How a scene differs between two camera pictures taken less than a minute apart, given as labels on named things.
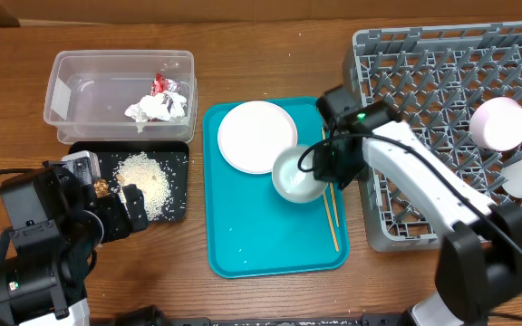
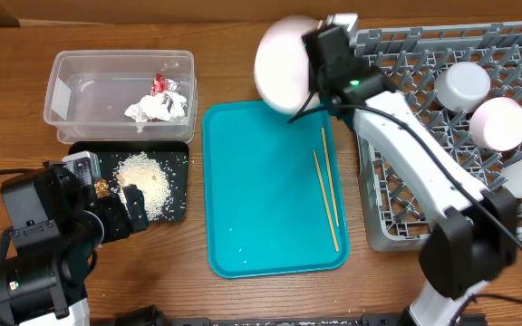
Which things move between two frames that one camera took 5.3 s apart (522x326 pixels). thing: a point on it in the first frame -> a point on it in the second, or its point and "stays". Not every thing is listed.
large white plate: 254,133 -> 282,65
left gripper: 120,224 stays
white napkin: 161,106 stays
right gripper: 325,169 -> 317,75
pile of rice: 141,169 stays
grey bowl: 291,182 -> 462,86
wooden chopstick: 331,222 stays
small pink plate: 499,123 stays
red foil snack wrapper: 161,84 stays
